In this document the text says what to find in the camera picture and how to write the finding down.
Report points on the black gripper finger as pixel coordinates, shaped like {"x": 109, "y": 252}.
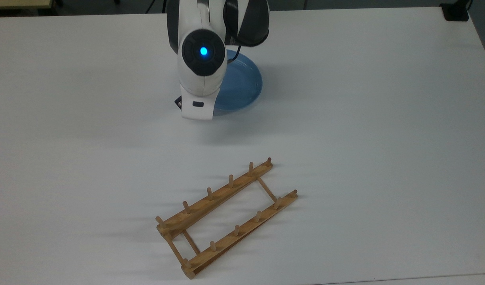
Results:
{"x": 179, "y": 102}

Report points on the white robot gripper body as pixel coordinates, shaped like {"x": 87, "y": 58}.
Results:
{"x": 199, "y": 107}

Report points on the blue round plate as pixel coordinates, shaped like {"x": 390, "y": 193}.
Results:
{"x": 242, "y": 85}

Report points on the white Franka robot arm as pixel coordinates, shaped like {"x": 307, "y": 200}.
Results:
{"x": 203, "y": 51}

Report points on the wooden peg plate rack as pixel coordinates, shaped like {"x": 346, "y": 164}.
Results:
{"x": 211, "y": 202}

